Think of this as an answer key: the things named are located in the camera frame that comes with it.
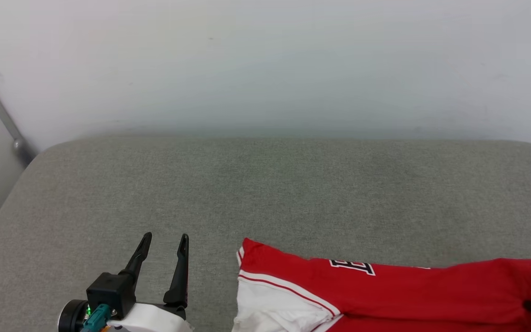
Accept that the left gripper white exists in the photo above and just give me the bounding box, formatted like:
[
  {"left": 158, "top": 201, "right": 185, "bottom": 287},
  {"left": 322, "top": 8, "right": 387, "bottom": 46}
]
[{"left": 106, "top": 231, "right": 195, "bottom": 332}]

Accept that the red basketball jersey white trim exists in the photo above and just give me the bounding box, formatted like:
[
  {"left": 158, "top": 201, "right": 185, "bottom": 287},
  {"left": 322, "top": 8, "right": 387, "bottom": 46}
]
[{"left": 231, "top": 237, "right": 531, "bottom": 332}]

